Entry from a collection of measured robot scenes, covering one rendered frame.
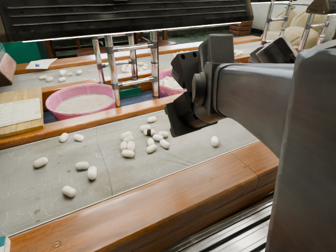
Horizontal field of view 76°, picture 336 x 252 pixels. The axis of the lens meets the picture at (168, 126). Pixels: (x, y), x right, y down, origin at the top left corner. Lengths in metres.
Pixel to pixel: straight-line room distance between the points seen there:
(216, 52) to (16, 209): 0.50
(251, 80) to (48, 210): 0.47
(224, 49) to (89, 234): 0.38
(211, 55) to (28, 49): 3.05
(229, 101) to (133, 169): 0.39
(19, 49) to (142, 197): 2.98
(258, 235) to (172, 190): 0.22
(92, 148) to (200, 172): 0.31
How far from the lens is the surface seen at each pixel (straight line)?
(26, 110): 0.86
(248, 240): 0.55
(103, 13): 0.53
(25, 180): 0.63
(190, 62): 0.40
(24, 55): 3.31
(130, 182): 0.53
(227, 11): 0.68
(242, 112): 0.18
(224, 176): 0.52
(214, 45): 0.35
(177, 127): 0.41
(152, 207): 0.45
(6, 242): 0.47
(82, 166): 0.58
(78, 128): 0.73
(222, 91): 0.22
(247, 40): 1.94
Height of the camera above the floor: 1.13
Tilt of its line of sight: 33 degrees down
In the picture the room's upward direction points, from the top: straight up
